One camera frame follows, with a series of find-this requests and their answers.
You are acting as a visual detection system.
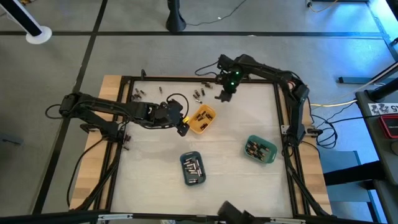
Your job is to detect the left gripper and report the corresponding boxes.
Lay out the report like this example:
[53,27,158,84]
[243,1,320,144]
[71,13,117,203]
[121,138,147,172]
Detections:
[148,102,191,138]

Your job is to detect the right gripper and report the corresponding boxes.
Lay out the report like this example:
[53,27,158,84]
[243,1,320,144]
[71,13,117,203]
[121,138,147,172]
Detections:
[214,72,241,103]

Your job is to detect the yellow plastic bin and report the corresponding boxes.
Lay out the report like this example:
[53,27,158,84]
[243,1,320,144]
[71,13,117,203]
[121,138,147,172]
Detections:
[187,103,217,135]

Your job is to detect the dark teal plastic bin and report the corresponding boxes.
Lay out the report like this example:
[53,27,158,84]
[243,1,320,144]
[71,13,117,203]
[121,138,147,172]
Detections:
[179,151,207,187]

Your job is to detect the mint green plastic bin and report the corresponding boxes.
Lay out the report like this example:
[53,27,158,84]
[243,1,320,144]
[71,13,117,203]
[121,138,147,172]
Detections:
[243,134,278,165]

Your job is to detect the black stand foot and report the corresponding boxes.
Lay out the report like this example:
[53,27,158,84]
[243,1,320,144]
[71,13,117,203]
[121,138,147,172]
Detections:
[165,0,187,33]

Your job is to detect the black desk foot bar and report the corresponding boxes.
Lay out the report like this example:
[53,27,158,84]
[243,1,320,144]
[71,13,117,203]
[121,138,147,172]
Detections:
[338,61,398,85]

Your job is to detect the white printed label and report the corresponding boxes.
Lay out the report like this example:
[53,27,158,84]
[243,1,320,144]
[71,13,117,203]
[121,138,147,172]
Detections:
[368,102,398,116]

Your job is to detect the red black device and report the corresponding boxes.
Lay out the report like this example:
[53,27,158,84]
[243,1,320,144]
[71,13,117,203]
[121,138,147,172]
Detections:
[379,114,398,139]

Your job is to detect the white lamp base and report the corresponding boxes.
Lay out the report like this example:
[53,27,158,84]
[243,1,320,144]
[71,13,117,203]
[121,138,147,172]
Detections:
[0,0,53,45]

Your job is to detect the grey side table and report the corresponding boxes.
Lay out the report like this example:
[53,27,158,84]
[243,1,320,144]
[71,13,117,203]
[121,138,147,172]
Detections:
[323,90,398,224]

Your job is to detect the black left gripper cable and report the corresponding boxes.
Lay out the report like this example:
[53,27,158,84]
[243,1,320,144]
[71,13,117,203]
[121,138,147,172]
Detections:
[166,93,190,118]

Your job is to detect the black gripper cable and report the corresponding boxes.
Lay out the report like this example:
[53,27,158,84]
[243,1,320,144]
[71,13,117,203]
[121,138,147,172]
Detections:
[195,60,222,77]
[166,93,190,118]

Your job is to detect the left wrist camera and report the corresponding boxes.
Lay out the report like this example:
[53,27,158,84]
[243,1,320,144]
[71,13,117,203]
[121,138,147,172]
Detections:
[167,99,185,118]

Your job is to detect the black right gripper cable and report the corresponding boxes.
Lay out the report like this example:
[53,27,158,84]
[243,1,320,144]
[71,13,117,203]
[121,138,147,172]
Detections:
[195,60,222,77]

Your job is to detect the black floor cable white plug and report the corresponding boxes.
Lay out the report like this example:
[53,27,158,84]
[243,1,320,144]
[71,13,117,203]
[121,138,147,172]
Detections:
[185,0,248,27]

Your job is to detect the coiled black right arm cable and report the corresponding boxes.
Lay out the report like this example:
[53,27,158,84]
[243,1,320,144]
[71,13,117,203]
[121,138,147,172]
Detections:
[310,102,364,149]

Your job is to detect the yellow floor cable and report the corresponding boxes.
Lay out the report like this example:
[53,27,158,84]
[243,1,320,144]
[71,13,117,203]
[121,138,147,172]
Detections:
[310,99,358,108]

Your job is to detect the orange floor cable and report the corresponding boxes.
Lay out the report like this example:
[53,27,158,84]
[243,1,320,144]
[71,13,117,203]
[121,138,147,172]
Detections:
[306,0,340,14]

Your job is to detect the long black left arm cable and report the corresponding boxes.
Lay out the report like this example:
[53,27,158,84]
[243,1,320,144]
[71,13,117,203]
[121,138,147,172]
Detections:
[66,138,104,208]

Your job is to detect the short black cable loop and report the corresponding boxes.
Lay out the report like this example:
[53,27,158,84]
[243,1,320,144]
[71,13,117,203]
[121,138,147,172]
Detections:
[45,104,63,120]

